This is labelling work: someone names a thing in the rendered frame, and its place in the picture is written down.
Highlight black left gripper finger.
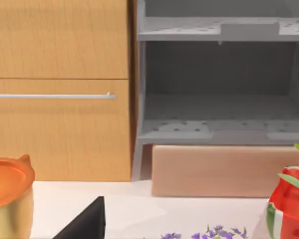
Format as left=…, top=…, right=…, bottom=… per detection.
left=52, top=196, right=106, bottom=239

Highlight yellow cup with orange lid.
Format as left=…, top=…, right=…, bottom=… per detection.
left=0, top=154, right=36, bottom=239

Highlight purple flower plant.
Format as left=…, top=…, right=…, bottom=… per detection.
left=160, top=224, right=248, bottom=239

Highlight pale wooden drawer front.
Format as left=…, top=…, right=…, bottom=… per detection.
left=151, top=144, right=299, bottom=198

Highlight wooden cupboard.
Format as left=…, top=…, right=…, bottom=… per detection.
left=0, top=0, right=140, bottom=182

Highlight wooden cupboard door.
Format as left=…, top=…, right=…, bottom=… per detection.
left=0, top=0, right=129, bottom=80

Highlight grey pierced shelf unit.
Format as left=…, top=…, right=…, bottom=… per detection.
left=132, top=0, right=299, bottom=180

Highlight red and white plant pot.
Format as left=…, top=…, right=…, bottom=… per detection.
left=266, top=143, right=299, bottom=239

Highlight long metal handle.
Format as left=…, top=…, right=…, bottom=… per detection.
left=0, top=92, right=118, bottom=100

